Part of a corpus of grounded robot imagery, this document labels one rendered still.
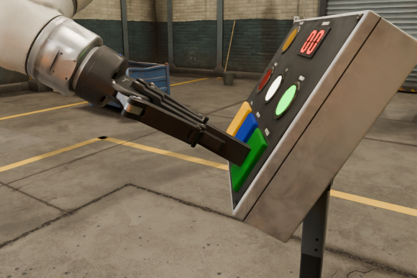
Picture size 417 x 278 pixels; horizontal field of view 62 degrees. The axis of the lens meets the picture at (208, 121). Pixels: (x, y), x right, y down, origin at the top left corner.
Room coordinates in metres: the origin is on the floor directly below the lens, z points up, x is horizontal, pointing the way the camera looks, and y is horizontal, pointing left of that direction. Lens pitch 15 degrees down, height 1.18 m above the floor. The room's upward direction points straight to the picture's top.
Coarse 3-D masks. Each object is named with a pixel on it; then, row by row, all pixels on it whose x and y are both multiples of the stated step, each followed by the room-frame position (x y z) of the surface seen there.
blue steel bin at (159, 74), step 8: (128, 64) 6.06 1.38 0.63; (136, 64) 5.86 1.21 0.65; (144, 64) 5.69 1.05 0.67; (152, 64) 5.57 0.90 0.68; (160, 64) 5.44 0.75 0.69; (168, 64) 5.30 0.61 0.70; (128, 72) 4.83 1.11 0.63; (136, 72) 4.91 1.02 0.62; (144, 72) 5.00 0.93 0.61; (152, 72) 5.11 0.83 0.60; (160, 72) 5.21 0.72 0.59; (168, 72) 5.29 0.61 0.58; (144, 80) 4.99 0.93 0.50; (152, 80) 5.09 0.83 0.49; (160, 80) 5.19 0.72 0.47; (168, 80) 5.29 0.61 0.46; (160, 88) 5.19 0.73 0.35; (168, 88) 5.28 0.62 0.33; (112, 104) 5.09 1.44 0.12
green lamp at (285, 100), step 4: (292, 88) 0.45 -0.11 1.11; (288, 92) 0.45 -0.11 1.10; (292, 92) 0.44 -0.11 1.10; (284, 96) 0.46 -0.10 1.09; (288, 96) 0.44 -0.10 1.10; (292, 96) 0.43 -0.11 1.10; (280, 100) 0.47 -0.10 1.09; (284, 100) 0.45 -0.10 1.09; (288, 100) 0.43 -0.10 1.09; (280, 104) 0.45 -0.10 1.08; (284, 104) 0.44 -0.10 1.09; (288, 104) 0.43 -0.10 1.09; (280, 108) 0.44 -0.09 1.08; (284, 108) 0.43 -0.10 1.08; (276, 112) 0.45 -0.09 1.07; (280, 112) 0.44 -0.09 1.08
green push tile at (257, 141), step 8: (256, 128) 0.48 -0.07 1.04; (256, 136) 0.46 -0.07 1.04; (248, 144) 0.47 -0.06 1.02; (256, 144) 0.43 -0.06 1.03; (264, 144) 0.41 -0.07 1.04; (256, 152) 0.42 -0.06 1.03; (248, 160) 0.43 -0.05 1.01; (256, 160) 0.41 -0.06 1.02; (232, 168) 0.47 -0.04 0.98; (240, 168) 0.44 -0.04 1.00; (248, 168) 0.41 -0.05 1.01; (232, 176) 0.45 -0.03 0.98; (240, 176) 0.42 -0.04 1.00; (240, 184) 0.41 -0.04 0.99
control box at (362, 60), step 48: (288, 48) 0.63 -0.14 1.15; (336, 48) 0.40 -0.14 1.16; (384, 48) 0.38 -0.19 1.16; (336, 96) 0.38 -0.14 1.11; (384, 96) 0.38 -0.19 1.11; (288, 144) 0.38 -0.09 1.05; (336, 144) 0.38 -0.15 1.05; (240, 192) 0.40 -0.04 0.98; (288, 192) 0.38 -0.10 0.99; (288, 240) 0.38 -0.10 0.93
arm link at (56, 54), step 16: (64, 16) 0.46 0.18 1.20; (48, 32) 0.42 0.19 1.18; (64, 32) 0.42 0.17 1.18; (80, 32) 0.44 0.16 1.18; (32, 48) 0.41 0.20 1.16; (48, 48) 0.41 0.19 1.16; (64, 48) 0.41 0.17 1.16; (80, 48) 0.42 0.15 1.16; (96, 48) 0.45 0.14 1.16; (32, 64) 0.41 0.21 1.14; (48, 64) 0.41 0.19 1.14; (64, 64) 0.41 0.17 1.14; (80, 64) 0.42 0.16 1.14; (48, 80) 0.42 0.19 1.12; (64, 80) 0.41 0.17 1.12
